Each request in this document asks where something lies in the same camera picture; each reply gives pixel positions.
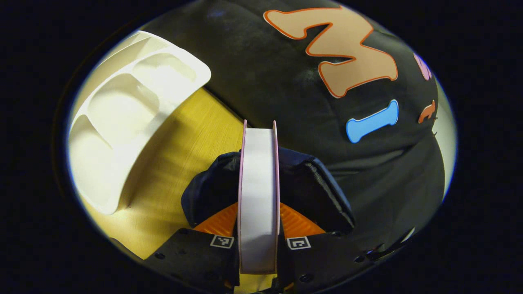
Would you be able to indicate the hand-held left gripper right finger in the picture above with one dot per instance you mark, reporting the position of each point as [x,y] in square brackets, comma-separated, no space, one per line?
[322,257]

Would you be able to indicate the blue schoolbag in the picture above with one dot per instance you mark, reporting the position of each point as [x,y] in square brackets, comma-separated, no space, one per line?
[310,183]

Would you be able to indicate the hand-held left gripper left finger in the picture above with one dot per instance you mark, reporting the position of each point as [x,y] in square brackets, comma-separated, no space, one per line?
[192,257]

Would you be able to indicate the white plastic bookshelf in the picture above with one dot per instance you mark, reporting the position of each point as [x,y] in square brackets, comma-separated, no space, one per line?
[122,114]

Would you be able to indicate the pink cover book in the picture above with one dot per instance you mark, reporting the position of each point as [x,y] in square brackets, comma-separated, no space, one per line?
[258,196]

